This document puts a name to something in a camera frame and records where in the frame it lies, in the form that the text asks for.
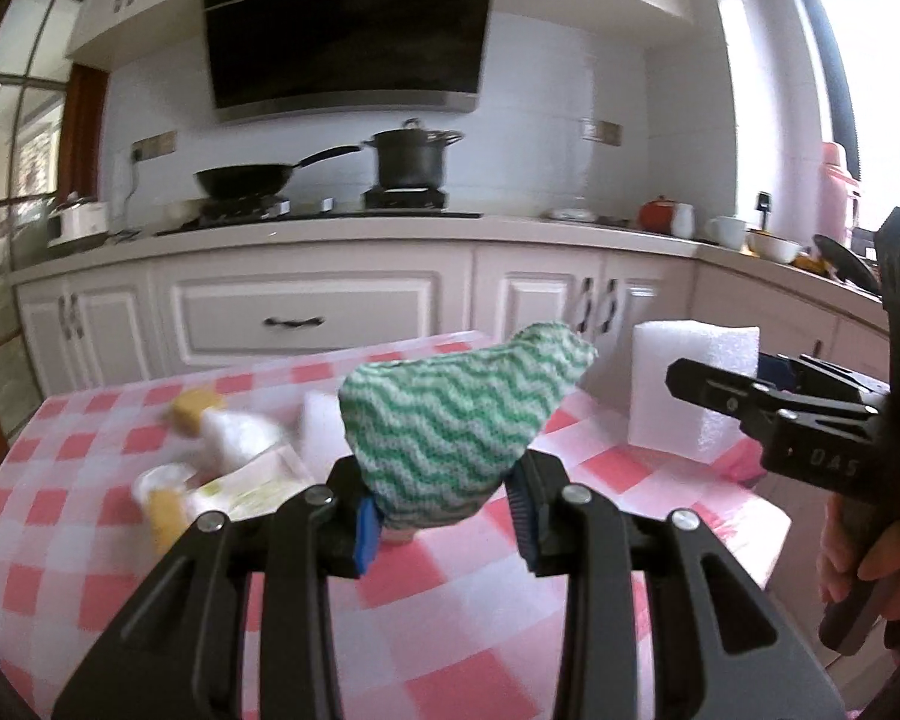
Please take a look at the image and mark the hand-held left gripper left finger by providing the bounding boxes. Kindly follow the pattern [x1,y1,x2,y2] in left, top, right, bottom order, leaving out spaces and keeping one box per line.
[51,457,382,720]

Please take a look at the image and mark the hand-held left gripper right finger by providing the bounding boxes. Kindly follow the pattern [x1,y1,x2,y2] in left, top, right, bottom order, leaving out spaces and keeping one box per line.
[506,451,850,720]

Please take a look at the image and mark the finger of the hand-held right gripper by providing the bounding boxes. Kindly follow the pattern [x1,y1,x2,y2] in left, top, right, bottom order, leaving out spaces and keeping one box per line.
[666,356,884,455]
[756,354,892,407]

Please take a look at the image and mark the white foam block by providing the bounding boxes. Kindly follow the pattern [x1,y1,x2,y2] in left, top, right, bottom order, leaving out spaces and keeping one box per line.
[628,320,763,463]

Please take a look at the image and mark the green wavy striped dishcloth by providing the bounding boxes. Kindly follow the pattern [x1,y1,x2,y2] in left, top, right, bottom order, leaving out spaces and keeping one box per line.
[339,322,597,535]

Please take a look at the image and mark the white plastic bag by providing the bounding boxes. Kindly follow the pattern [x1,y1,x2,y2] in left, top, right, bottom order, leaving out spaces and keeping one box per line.
[199,409,287,470]

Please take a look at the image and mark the yellow sponge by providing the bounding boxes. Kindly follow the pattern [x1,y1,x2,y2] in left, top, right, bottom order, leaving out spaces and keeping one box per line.
[168,387,220,434]

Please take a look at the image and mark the black pan lid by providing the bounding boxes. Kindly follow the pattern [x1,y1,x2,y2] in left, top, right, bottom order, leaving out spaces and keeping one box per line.
[811,234,883,290]

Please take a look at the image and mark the pale green paper packet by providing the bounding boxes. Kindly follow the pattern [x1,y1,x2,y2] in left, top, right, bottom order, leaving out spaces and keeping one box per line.
[187,445,317,523]

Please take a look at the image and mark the pink checked tablecloth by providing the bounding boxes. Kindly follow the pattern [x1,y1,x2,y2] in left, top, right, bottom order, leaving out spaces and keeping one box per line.
[0,328,793,720]

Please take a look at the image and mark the white bowl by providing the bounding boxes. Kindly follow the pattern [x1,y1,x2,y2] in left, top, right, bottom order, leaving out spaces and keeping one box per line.
[746,231,804,264]

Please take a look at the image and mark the white mug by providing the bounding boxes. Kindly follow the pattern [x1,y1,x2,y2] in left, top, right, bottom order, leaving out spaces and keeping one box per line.
[703,215,752,251]

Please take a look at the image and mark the pink thermos jug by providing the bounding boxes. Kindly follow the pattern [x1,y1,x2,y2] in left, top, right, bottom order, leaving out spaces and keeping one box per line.
[817,141,864,238]

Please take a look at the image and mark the red teapot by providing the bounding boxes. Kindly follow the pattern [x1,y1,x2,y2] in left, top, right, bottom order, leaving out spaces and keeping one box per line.
[637,195,680,234]

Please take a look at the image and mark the white round cup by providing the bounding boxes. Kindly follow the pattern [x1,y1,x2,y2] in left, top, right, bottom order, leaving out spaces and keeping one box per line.
[130,462,197,505]

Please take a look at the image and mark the white cabinet drawer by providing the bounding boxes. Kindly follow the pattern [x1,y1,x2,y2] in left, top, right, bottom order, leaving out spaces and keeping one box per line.
[166,275,433,365]

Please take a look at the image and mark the white lower kitchen cabinets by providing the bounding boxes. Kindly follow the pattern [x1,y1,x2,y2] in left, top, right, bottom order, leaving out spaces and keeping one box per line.
[11,231,895,407]

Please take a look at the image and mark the dark framed window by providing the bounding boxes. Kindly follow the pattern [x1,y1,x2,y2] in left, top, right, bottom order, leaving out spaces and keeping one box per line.
[786,0,900,235]

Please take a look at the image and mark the black gas stove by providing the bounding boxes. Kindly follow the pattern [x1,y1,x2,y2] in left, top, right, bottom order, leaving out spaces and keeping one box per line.
[154,187,485,238]

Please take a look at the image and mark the black wok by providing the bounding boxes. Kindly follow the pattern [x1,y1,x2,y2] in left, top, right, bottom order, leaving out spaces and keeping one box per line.
[193,144,363,200]

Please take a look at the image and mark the black lidded stock pot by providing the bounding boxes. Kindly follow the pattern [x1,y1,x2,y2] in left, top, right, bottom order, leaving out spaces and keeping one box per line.
[361,118,466,190]

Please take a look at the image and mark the white rice cooker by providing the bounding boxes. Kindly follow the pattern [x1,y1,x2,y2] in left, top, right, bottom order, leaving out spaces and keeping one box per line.
[46,195,112,249]

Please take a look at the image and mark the wooden framed glass door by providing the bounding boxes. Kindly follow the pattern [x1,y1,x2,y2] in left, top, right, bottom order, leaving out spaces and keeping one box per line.
[0,0,107,466]

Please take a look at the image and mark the black range hood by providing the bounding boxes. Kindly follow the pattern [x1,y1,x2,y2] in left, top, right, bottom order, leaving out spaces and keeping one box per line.
[200,0,505,125]

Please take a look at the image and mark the black power cord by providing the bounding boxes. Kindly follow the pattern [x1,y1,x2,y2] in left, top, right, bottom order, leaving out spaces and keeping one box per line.
[123,154,142,232]

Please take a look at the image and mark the single wall outlet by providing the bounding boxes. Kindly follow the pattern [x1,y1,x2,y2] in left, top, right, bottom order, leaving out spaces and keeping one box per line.
[130,131,178,163]

